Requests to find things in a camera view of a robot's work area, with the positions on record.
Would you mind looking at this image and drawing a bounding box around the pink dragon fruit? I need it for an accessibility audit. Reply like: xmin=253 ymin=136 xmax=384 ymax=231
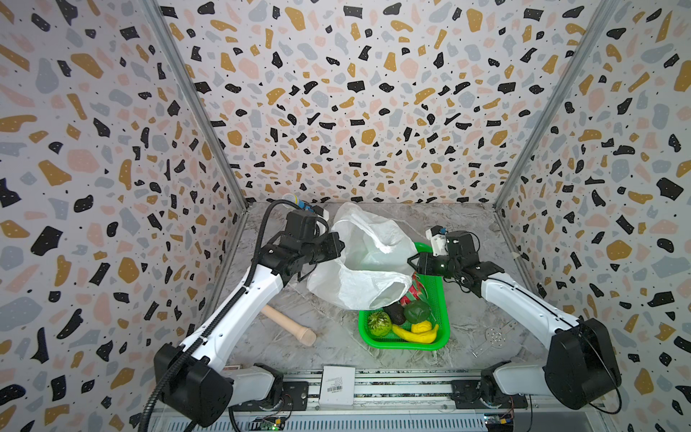
xmin=399 ymin=273 xmax=428 ymax=306

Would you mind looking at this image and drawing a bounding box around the white plastic bag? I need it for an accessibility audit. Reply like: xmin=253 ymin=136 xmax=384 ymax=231
xmin=307 ymin=203 xmax=417 ymax=311

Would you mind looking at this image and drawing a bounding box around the green round fruit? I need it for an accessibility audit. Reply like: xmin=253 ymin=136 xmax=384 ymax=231
xmin=404 ymin=300 xmax=432 ymax=324

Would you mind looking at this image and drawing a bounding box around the dark avocado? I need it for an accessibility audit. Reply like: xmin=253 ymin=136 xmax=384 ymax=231
xmin=383 ymin=302 xmax=407 ymax=326

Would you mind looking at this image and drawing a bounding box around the yellow lemon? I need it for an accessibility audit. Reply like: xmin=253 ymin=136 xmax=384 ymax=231
xmin=410 ymin=320 xmax=434 ymax=334

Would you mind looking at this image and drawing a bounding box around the green custard apple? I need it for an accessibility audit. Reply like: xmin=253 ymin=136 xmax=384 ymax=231
xmin=366 ymin=311 xmax=392 ymax=338

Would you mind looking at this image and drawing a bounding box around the yellow banana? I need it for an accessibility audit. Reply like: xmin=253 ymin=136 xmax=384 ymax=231
xmin=392 ymin=324 xmax=439 ymax=345

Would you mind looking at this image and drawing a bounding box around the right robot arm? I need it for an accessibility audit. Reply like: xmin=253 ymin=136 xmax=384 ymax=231
xmin=408 ymin=226 xmax=622 ymax=410

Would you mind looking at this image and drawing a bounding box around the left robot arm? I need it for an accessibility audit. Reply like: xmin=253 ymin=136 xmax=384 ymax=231
xmin=138 ymin=201 xmax=345 ymax=431

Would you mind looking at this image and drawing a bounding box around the green plastic basket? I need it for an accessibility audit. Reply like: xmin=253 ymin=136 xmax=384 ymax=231
xmin=358 ymin=273 xmax=451 ymax=351

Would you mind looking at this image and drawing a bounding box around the toy microphone on stand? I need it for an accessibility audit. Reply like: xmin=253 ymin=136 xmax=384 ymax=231
xmin=284 ymin=194 xmax=324 ymax=216

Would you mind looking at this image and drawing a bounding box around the wooden rolling pin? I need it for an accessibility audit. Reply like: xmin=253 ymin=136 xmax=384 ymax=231
xmin=261 ymin=305 xmax=317 ymax=347

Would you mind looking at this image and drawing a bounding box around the white label box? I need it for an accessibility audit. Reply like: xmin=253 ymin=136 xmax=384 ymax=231
xmin=319 ymin=365 xmax=356 ymax=409

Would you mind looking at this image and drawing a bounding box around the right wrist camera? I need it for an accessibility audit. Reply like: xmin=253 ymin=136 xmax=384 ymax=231
xmin=426 ymin=225 xmax=448 ymax=257

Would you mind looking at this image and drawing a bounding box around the aluminium rail base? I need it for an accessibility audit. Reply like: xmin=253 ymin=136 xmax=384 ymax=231
xmin=209 ymin=369 xmax=617 ymax=431

